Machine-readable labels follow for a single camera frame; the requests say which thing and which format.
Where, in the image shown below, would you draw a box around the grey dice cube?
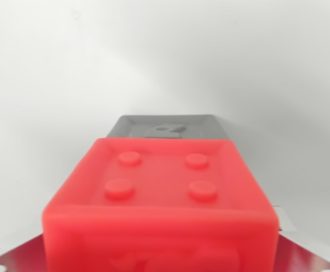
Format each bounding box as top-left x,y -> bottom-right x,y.
106,114 -> 232,141

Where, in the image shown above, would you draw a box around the gripper right finger with black rubber pad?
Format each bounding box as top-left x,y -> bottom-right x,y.
272,205 -> 330,272

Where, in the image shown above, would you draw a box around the gripper left finger with black rubber pad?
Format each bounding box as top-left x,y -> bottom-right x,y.
0,231 -> 52,272

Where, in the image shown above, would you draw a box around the red dice cube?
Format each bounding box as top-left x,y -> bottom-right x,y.
41,137 -> 281,272

